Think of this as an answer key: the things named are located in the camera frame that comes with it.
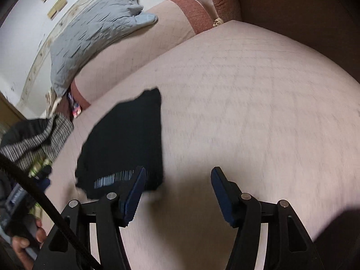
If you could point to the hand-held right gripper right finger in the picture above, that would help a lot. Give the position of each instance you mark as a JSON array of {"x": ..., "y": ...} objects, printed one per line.
[{"x": 222, "y": 194}]

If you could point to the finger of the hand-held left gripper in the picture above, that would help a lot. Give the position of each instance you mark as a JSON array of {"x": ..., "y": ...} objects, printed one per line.
[{"x": 44, "y": 181}]

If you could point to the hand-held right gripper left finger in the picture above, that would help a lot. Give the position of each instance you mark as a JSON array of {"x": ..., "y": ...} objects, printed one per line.
[{"x": 135, "y": 197}]

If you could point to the black pants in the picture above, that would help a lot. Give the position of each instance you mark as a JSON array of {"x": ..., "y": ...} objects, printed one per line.
[{"x": 126, "y": 135}]

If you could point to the person's left hand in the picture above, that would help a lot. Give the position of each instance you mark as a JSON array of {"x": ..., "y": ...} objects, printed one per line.
[{"x": 21, "y": 247}]

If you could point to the green patterned cloth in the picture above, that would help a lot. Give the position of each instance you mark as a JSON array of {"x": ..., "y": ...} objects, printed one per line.
[{"x": 39, "y": 167}]

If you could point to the grey striped cloth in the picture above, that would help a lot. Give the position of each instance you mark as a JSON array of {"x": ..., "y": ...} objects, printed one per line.
[{"x": 56, "y": 135}]

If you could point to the small colourful packet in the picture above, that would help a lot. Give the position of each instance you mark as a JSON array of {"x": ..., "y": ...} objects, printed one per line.
[{"x": 73, "y": 105}]

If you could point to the long pink bolster pillow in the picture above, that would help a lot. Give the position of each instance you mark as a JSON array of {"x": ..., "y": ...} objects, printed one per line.
[{"x": 135, "y": 50}]

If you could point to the grey quilted blanket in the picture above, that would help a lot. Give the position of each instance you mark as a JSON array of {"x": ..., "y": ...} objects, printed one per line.
[{"x": 92, "y": 33}]

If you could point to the cream tassel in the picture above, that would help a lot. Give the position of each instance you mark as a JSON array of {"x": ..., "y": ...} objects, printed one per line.
[{"x": 218, "y": 22}]

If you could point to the brown headboard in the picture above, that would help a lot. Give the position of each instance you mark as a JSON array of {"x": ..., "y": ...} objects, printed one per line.
[{"x": 295, "y": 11}]

